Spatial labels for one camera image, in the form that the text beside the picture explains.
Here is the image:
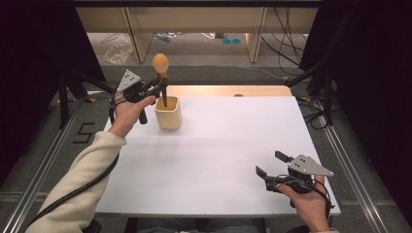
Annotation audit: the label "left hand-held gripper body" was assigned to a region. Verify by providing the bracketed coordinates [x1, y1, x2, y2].
[116, 68, 155, 126]

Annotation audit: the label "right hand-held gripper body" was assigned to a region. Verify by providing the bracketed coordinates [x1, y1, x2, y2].
[264, 154, 335, 195]

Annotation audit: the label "black handled makeup brush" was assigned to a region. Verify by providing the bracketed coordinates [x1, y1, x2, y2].
[152, 52, 171, 109]

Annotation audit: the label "beige square cup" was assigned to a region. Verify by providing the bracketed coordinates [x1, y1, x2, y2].
[154, 95, 183, 131]

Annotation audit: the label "person's left hand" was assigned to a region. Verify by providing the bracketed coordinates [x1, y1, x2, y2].
[108, 93, 157, 139]

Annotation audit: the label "person's right hand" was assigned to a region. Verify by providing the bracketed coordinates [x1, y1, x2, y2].
[276, 174, 332, 232]

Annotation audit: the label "clear plastic bag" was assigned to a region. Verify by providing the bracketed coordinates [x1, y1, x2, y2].
[103, 35, 134, 66]

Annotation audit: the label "black metal stand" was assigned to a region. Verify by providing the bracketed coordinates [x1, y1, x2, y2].
[285, 59, 335, 127]
[57, 69, 121, 130]

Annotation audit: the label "light wooden desk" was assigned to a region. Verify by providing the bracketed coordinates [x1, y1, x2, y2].
[76, 6, 319, 64]

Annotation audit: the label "black curtain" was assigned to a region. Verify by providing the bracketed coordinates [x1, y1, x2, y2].
[299, 0, 412, 224]
[0, 0, 107, 188]

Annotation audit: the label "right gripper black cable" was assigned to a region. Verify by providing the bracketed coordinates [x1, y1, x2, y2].
[273, 174, 335, 216]

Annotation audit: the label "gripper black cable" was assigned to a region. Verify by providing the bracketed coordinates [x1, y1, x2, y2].
[27, 95, 121, 229]
[273, 174, 335, 216]

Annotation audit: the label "aluminium floor rail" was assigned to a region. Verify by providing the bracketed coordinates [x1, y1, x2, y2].
[313, 96, 390, 233]
[0, 96, 86, 233]

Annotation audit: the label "black cables on floor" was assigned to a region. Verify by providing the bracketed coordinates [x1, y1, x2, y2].
[296, 96, 328, 130]

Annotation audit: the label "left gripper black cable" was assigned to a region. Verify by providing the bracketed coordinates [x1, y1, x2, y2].
[27, 95, 121, 229]

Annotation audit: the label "hanging black cables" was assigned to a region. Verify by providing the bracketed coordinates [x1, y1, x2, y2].
[260, 7, 309, 76]

